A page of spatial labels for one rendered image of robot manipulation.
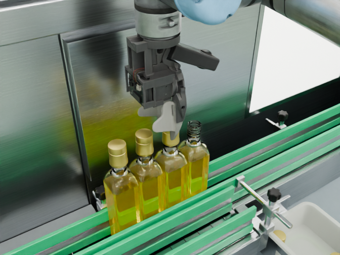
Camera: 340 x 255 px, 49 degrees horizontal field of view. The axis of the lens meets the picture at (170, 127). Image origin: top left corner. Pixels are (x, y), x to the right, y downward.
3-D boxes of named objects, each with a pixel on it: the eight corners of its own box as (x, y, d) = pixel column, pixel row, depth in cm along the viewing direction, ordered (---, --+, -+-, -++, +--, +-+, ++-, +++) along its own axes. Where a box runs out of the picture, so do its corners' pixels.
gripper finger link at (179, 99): (166, 117, 71) (162, 74, 67) (174, 115, 72) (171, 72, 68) (179, 126, 67) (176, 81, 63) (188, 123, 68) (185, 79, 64)
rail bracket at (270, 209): (240, 198, 95) (246, 160, 88) (290, 244, 84) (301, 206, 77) (230, 202, 94) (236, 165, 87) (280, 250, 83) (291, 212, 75)
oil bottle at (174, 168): (173, 207, 94) (174, 139, 81) (186, 222, 90) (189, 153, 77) (154, 217, 91) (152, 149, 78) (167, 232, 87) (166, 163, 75)
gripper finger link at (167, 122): (150, 146, 71) (144, 102, 67) (177, 137, 74) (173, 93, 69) (158, 154, 69) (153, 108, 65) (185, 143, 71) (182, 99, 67)
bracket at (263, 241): (242, 220, 98) (245, 202, 94) (267, 246, 92) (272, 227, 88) (231, 226, 97) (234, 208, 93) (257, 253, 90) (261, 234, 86)
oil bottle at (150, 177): (153, 216, 91) (150, 147, 79) (165, 231, 87) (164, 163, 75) (132, 226, 89) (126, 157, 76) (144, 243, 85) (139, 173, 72)
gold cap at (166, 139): (173, 133, 78) (173, 116, 76) (182, 142, 76) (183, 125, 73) (158, 139, 77) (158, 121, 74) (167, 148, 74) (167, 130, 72)
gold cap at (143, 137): (147, 143, 76) (146, 125, 73) (157, 152, 74) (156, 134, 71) (132, 149, 74) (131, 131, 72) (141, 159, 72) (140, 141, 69)
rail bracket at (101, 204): (105, 211, 93) (99, 171, 85) (117, 229, 88) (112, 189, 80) (90, 217, 91) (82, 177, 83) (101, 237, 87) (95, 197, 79)
